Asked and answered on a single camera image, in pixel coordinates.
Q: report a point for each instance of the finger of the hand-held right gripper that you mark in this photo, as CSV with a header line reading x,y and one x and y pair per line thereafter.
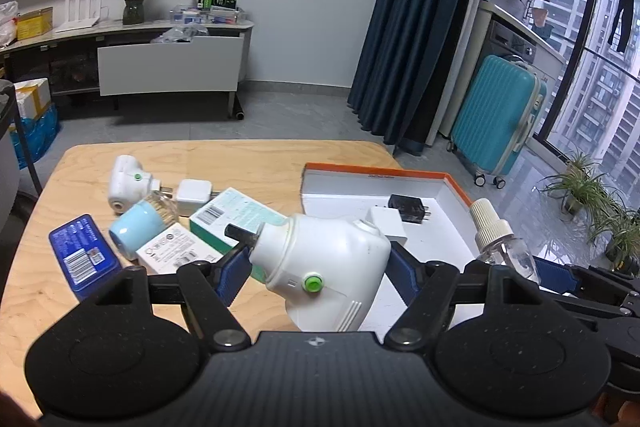
x,y
552,273

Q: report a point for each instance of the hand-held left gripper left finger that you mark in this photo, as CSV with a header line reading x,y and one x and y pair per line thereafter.
x,y
233,271

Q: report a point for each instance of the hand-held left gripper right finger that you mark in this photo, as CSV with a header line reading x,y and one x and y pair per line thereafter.
x,y
403,271

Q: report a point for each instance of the clear bottle with white cap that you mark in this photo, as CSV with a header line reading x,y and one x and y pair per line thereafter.
x,y
505,252

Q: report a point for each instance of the white barcode carton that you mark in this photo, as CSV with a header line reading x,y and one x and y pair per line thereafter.
x,y
172,251

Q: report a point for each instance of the large white plug-in repellent heater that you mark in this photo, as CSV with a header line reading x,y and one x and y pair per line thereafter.
x,y
325,252

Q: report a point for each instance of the orange-edged white box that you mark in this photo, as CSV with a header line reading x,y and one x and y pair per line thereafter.
x,y
350,187

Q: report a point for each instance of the white cube adapter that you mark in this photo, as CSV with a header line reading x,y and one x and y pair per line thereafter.
x,y
386,223

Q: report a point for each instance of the green and white carton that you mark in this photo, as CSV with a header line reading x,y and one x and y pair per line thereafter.
x,y
235,214

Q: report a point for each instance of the black power adapter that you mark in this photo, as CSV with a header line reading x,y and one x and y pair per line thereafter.
x,y
410,208

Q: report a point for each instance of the potted spider plant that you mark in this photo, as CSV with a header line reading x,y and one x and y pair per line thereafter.
x,y
577,189
620,232

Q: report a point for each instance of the white power adapter with prongs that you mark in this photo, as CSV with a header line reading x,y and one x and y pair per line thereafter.
x,y
192,197

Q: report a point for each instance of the bottle with light blue cap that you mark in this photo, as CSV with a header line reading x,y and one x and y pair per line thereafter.
x,y
137,232

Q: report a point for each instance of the small white plug-in repellent heater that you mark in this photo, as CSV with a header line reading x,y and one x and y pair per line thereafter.
x,y
126,184

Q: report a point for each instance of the blue rectangular tin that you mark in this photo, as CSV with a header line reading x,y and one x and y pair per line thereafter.
x,y
82,257

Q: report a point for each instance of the teal suitcase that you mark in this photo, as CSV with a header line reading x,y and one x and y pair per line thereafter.
x,y
492,117

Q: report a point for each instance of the white cabinet drawer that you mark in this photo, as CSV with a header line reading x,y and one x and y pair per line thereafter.
x,y
170,67

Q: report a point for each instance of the grey washing machine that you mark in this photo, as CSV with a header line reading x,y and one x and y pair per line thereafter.
x,y
512,42

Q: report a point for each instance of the blue plastic bag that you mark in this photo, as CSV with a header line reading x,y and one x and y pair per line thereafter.
x,y
35,137

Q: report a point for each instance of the dark blue curtain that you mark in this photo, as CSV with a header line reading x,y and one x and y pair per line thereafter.
x,y
415,32

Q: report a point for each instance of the grey chair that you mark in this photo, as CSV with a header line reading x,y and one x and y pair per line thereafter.
x,y
10,167

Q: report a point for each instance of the clear plastic storage boxes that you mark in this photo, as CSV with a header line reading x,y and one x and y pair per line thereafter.
x,y
210,14

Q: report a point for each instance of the white laundry counter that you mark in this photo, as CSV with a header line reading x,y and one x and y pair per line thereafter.
x,y
500,14

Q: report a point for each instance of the taped cardboard box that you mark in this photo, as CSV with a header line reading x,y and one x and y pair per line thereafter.
x,y
32,99

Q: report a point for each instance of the television cabinet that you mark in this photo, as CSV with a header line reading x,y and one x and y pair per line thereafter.
x,y
60,57

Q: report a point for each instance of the white router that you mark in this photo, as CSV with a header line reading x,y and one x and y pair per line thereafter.
x,y
80,14

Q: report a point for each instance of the yellow cardboard box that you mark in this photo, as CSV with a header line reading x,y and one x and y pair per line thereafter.
x,y
34,23

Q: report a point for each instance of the white plastic bag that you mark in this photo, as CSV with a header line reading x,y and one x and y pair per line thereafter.
x,y
7,24

